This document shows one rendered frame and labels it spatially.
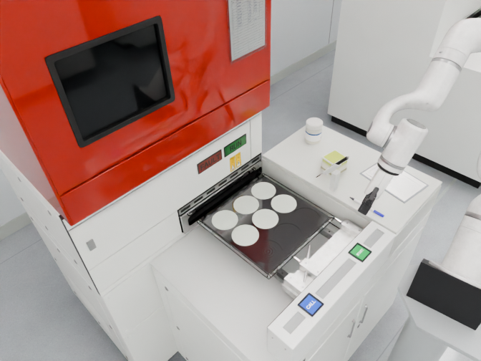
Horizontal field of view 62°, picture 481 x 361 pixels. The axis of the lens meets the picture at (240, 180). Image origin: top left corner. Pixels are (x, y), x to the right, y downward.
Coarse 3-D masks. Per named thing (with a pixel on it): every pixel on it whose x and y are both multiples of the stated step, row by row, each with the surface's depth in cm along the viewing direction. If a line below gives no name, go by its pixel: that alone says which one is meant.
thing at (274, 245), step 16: (240, 192) 163; (288, 192) 162; (224, 208) 157; (272, 208) 156; (304, 208) 155; (208, 224) 151; (240, 224) 150; (288, 224) 150; (304, 224) 149; (320, 224) 149; (272, 240) 144; (288, 240) 144; (304, 240) 144; (256, 256) 139; (272, 256) 139
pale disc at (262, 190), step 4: (256, 184) 166; (260, 184) 166; (264, 184) 166; (268, 184) 166; (252, 188) 164; (256, 188) 164; (260, 188) 164; (264, 188) 164; (268, 188) 164; (272, 188) 164; (252, 192) 163; (256, 192) 163; (260, 192) 163; (264, 192) 163; (268, 192) 162; (272, 192) 162; (256, 196) 161; (260, 196) 161; (264, 196) 161; (268, 196) 161; (272, 196) 161
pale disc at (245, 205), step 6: (240, 198) 160; (246, 198) 160; (252, 198) 160; (234, 204) 158; (240, 204) 158; (246, 204) 158; (252, 204) 158; (258, 204) 157; (240, 210) 156; (246, 210) 156; (252, 210) 155
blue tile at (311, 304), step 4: (308, 296) 120; (304, 300) 119; (308, 300) 119; (312, 300) 119; (300, 304) 118; (304, 304) 118; (308, 304) 118; (312, 304) 118; (316, 304) 118; (320, 304) 118; (304, 308) 117; (308, 308) 117; (312, 308) 117; (316, 308) 117; (312, 312) 116
